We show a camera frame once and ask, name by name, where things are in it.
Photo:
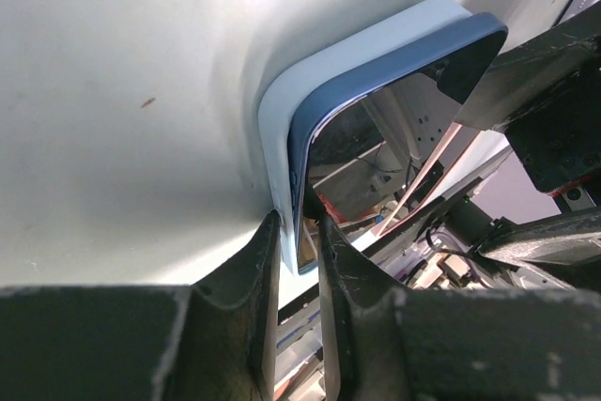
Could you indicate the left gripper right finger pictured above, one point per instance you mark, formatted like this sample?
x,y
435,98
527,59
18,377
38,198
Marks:
x,y
384,341

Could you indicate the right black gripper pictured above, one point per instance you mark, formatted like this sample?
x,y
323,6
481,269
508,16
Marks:
x,y
556,137

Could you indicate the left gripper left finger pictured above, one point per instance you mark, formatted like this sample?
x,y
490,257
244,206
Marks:
x,y
212,340

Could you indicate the blue phone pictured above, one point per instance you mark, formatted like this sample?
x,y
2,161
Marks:
x,y
355,141

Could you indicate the light blue phone case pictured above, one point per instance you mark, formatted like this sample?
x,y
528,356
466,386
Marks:
x,y
285,94

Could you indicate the pink phone case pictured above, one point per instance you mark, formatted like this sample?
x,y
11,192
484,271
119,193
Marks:
x,y
456,141

